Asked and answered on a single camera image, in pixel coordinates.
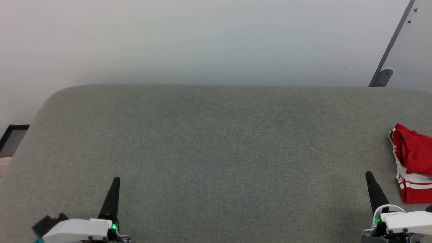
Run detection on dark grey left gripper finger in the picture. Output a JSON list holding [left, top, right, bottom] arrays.
[[98, 177, 121, 221]]

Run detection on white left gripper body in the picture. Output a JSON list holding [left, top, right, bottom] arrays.
[[42, 218, 132, 243]]

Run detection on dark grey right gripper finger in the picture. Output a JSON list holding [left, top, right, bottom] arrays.
[[365, 171, 390, 215]]

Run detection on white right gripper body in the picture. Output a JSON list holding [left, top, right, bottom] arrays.
[[361, 204, 432, 243]]

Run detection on red and white shirt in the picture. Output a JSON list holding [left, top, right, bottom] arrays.
[[388, 123, 432, 204]]

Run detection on dark framed panel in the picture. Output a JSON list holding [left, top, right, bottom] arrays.
[[0, 125, 31, 156]]

